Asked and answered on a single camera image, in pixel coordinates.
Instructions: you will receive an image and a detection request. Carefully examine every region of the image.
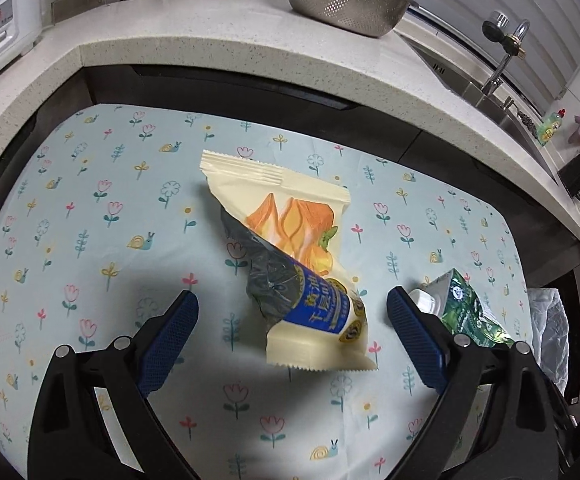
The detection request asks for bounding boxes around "trash bin with clear liner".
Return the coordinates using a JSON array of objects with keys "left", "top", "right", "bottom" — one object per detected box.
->
[{"left": 528, "top": 288, "right": 569, "bottom": 394}]

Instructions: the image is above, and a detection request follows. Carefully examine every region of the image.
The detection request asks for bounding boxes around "floral tablecloth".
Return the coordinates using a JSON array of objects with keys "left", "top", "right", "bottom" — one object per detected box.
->
[{"left": 0, "top": 105, "right": 533, "bottom": 479}]

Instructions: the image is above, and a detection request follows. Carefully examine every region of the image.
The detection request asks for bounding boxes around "white crumpled tissue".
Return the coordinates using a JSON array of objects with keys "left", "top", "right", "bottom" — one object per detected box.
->
[{"left": 408, "top": 288, "right": 443, "bottom": 318}]

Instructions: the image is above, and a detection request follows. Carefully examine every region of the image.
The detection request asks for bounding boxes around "green dish soap bottle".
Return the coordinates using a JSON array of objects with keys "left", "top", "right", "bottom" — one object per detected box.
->
[{"left": 536, "top": 108, "right": 567, "bottom": 145}]

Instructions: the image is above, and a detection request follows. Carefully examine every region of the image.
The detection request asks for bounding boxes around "black kettle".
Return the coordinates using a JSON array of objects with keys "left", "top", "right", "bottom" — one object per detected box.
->
[{"left": 558, "top": 153, "right": 580, "bottom": 202}]

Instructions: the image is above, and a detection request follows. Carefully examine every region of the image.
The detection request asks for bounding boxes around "cream bread wrapper with orange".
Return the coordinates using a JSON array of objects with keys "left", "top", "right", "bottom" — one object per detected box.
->
[{"left": 200, "top": 151, "right": 377, "bottom": 372}]

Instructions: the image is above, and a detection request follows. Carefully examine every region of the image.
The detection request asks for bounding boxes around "chrome faucet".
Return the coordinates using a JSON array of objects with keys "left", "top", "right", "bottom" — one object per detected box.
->
[{"left": 481, "top": 10, "right": 531, "bottom": 96}]

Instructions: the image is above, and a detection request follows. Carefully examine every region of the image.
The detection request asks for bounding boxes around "dark scrubber by sink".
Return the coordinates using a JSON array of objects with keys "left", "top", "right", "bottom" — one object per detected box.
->
[{"left": 517, "top": 110, "right": 537, "bottom": 136}]

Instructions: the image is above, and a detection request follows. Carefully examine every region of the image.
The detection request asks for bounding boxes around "steel sink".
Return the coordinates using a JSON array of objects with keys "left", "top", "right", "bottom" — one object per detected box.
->
[{"left": 401, "top": 32, "right": 556, "bottom": 181}]

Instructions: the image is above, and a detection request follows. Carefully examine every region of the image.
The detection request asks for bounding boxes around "green printed wrapper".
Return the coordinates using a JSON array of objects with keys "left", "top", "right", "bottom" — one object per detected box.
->
[{"left": 422, "top": 269, "right": 514, "bottom": 348}]

